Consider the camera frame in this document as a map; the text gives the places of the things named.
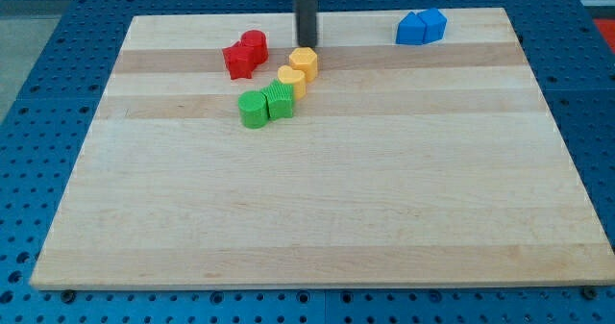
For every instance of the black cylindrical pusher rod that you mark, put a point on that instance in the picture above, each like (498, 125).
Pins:
(305, 12)

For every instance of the yellow hexagon block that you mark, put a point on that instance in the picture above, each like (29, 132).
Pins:
(306, 60)

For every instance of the yellow heart block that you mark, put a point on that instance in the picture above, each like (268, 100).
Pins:
(294, 77)

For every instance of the red cylinder block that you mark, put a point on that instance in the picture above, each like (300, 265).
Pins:
(257, 41)

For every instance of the red star block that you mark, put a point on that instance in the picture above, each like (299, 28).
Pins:
(239, 61)

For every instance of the green star block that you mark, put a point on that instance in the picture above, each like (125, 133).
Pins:
(279, 99)

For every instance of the green cylinder block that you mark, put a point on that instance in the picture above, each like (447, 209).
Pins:
(253, 109)

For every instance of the blue pentagon block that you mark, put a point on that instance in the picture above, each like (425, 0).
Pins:
(435, 24)

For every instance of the light wooden board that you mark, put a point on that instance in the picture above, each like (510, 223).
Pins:
(404, 166)

